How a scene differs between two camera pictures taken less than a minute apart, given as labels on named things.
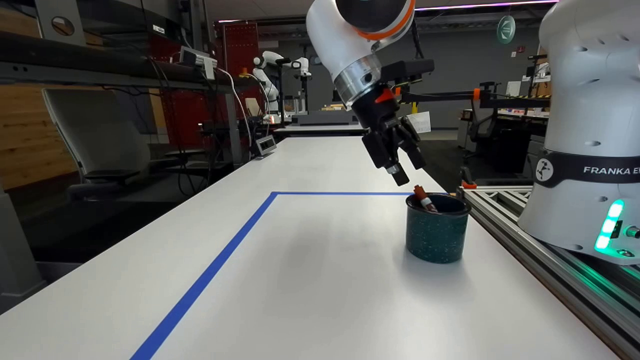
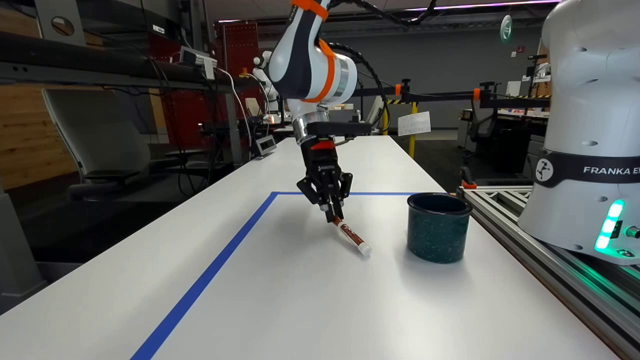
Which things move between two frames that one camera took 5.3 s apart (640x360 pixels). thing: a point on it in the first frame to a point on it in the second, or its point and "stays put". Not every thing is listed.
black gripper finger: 384,153 to 331,211
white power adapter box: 208,62 stays put
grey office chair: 109,132 stays put
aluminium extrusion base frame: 600,288 stays put
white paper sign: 420,120 stays put
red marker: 425,198 to 354,238
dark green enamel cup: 437,236 stays put
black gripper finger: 412,143 to 336,208
